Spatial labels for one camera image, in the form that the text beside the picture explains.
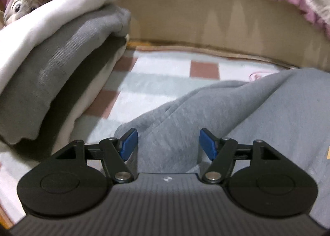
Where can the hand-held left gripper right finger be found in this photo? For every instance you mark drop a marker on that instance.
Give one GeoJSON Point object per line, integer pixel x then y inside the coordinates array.
{"type": "Point", "coordinates": [207, 144]}

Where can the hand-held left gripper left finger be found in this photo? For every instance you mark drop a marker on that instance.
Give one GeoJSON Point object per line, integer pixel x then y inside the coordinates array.
{"type": "Point", "coordinates": [130, 144]}

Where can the light grey garment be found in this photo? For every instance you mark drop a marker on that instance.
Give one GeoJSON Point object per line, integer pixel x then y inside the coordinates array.
{"type": "Point", "coordinates": [180, 112]}

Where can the stack of folded clothes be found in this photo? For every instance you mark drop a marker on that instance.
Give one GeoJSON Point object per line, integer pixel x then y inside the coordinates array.
{"type": "Point", "coordinates": [51, 71]}

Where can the beige bed base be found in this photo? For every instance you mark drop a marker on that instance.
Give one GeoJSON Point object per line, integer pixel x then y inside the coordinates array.
{"type": "Point", "coordinates": [206, 19]}

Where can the white folded garment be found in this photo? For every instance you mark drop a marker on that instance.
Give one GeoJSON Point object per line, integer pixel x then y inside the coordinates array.
{"type": "Point", "coordinates": [38, 32]}

